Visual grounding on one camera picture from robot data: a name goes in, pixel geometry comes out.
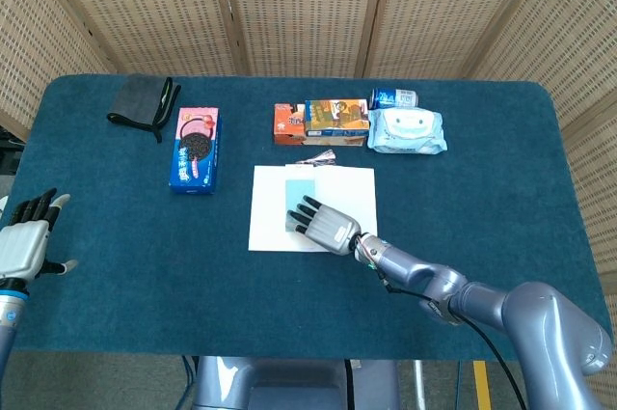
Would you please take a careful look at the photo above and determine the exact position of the light blue tasselled bookmark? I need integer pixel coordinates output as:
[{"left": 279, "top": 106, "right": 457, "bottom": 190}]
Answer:
[{"left": 283, "top": 149, "right": 337, "bottom": 233}]

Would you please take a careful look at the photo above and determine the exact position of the open white lined notebook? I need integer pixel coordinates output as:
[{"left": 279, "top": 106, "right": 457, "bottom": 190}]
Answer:
[{"left": 247, "top": 164, "right": 380, "bottom": 254}]

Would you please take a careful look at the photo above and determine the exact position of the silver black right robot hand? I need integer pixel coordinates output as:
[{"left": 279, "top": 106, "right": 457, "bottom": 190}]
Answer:
[{"left": 286, "top": 195, "right": 363, "bottom": 256}]

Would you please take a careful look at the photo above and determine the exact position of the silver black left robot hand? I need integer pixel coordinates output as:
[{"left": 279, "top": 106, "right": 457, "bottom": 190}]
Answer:
[{"left": 0, "top": 187, "right": 78, "bottom": 284}]

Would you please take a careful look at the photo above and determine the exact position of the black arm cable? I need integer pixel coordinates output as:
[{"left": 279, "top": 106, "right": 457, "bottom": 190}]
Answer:
[{"left": 383, "top": 279, "right": 529, "bottom": 410}]

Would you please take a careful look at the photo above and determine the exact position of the orange snack box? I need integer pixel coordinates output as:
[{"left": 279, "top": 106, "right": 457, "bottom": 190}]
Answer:
[{"left": 273, "top": 102, "right": 367, "bottom": 148}]

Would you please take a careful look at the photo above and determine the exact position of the light blue wet wipes pack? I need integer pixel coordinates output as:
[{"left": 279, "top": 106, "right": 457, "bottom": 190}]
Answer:
[{"left": 366, "top": 106, "right": 448, "bottom": 156}]

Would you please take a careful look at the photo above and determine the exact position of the blue cable under table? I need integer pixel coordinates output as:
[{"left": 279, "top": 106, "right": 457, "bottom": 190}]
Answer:
[{"left": 178, "top": 355, "right": 200, "bottom": 410}]

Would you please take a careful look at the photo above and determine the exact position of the teal carpet table mat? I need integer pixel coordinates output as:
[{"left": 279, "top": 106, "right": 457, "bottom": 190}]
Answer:
[{"left": 0, "top": 72, "right": 606, "bottom": 363}]

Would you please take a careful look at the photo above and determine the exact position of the grey cloth with black trim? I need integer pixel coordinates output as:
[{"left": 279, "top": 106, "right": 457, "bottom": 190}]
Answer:
[{"left": 106, "top": 73, "right": 182, "bottom": 145}]

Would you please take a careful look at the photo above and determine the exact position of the blue Oreo cookie box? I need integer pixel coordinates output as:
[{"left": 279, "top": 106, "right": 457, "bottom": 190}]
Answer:
[{"left": 168, "top": 106, "right": 223, "bottom": 197}]

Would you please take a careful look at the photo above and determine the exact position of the black cable under table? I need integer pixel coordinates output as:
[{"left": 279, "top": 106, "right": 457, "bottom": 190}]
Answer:
[{"left": 342, "top": 359, "right": 357, "bottom": 410}]

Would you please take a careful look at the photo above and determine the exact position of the blue white drink can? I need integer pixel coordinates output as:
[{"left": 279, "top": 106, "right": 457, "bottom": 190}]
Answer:
[{"left": 368, "top": 87, "right": 419, "bottom": 110}]

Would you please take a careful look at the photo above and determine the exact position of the dark metal frame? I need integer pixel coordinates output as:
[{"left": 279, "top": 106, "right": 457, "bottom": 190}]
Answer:
[{"left": 0, "top": 124, "right": 25, "bottom": 178}]

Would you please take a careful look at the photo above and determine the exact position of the bamboo folding screen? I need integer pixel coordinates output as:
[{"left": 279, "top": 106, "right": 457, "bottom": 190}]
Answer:
[{"left": 0, "top": 0, "right": 617, "bottom": 410}]

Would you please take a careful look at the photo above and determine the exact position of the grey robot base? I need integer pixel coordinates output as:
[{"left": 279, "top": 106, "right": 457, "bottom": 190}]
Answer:
[{"left": 192, "top": 355, "right": 401, "bottom": 410}]

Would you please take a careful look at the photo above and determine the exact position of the illustrated cartoon cardboard box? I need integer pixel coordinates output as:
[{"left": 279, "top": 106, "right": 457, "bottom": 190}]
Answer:
[{"left": 304, "top": 98, "right": 371, "bottom": 138}]

